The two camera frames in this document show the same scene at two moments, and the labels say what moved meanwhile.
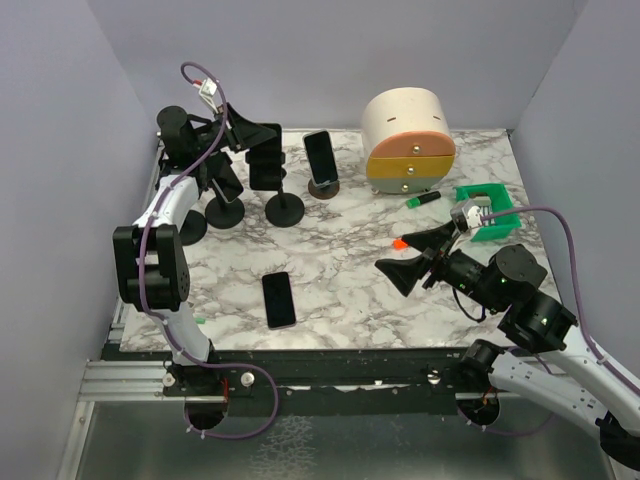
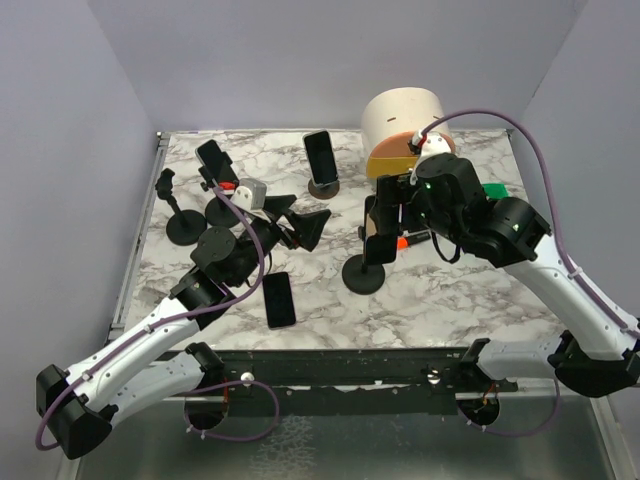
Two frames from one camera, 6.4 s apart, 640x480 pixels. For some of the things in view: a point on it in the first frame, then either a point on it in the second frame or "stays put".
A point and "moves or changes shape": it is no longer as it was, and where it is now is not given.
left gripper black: [245, 132] -> [308, 226]
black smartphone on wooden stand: [321, 157] stays put
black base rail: [326, 383] stays put
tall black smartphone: [266, 161] -> [380, 249]
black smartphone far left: [223, 173] stays put
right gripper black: [404, 271] -> [392, 189]
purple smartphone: [278, 298] stays put
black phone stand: [284, 209] moves or changes shape
